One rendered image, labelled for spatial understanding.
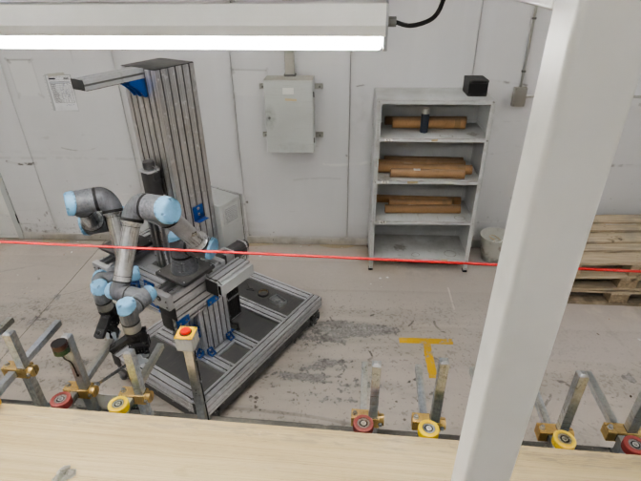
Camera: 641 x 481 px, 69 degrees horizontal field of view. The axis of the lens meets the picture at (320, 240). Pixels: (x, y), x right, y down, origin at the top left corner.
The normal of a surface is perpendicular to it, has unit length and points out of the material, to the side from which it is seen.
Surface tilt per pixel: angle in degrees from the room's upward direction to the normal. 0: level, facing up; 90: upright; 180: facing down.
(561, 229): 90
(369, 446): 0
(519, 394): 90
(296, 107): 90
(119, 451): 0
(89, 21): 61
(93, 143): 90
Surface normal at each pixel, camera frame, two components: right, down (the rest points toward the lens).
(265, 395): -0.01, -0.86
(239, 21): -0.10, 0.02
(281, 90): -0.05, 0.51
